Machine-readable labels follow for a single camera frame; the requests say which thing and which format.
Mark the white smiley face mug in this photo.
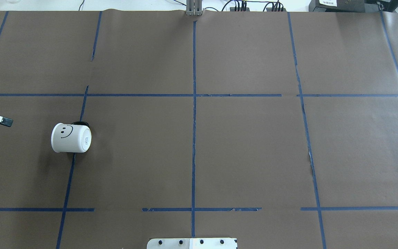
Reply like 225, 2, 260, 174
50, 121, 92, 153

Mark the black power strip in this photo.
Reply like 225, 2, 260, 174
221, 0, 286, 12

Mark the black box with label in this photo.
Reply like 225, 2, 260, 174
308, 0, 398, 13

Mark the white camera stand post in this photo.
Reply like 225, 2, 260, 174
146, 238, 238, 249

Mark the aluminium frame post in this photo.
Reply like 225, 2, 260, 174
186, 0, 203, 16

